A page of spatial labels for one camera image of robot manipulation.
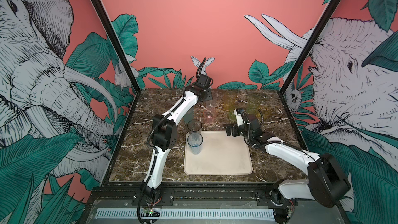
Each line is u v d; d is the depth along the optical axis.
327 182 0.42
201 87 0.74
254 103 1.03
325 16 0.80
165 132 0.56
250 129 0.65
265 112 1.04
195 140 0.88
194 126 0.86
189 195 0.76
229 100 1.04
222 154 0.88
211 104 1.08
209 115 1.03
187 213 0.70
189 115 1.00
